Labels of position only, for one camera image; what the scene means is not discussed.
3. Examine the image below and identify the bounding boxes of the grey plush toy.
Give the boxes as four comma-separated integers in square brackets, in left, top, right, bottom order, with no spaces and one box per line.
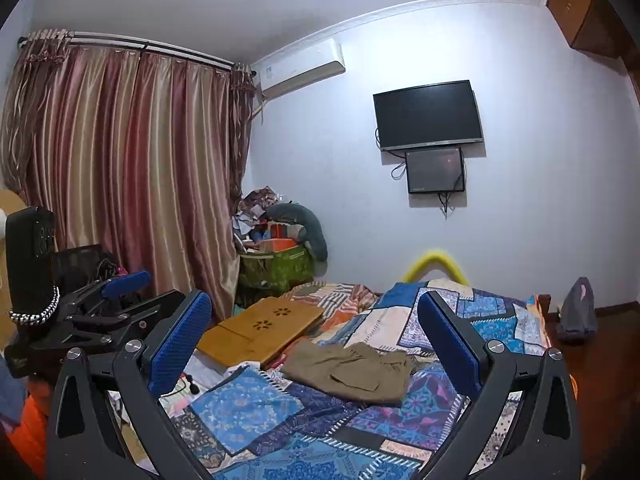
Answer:
[266,203,329,262]

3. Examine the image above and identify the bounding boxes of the wooden lap desk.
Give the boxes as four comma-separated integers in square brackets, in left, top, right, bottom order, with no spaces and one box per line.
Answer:
[196,297,323,367]

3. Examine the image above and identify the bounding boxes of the large wall television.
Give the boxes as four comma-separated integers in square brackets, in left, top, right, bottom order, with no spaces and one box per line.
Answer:
[373,80,484,152]

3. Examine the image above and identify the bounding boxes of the wooden upper cabinet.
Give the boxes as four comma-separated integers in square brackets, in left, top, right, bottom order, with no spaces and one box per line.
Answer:
[547,0,632,58]

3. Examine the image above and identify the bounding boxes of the small wall monitor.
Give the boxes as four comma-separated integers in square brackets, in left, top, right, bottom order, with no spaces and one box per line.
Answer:
[406,146,465,194]

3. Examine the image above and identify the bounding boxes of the green storage bag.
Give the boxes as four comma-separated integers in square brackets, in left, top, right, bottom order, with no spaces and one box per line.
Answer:
[235,246,314,308]

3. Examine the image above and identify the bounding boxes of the striped orange blanket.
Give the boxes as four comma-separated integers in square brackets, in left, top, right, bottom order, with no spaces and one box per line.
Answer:
[283,281,380,332]

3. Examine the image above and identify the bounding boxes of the blue patchwork bed quilt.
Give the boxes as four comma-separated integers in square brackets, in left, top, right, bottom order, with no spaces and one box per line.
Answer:
[168,278,549,479]

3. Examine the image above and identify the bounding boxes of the grey bag on floor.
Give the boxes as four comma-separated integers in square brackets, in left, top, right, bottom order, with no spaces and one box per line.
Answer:
[556,276,598,342]

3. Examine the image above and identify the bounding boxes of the striped pink curtain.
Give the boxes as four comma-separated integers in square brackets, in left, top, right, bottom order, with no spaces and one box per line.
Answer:
[1,29,256,321]

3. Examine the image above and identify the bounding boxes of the white air conditioner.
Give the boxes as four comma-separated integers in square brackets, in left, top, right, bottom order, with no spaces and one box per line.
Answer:
[254,39,346,102]

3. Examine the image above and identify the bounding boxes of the curtain rod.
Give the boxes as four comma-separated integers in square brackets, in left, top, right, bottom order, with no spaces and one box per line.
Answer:
[14,28,257,78]

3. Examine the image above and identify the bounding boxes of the olive khaki pants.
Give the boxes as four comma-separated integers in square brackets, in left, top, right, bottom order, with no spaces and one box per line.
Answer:
[280,340,414,406]

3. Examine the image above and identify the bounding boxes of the yellow curved pillow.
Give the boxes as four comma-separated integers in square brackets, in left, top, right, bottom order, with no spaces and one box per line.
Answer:
[400,249,470,286]

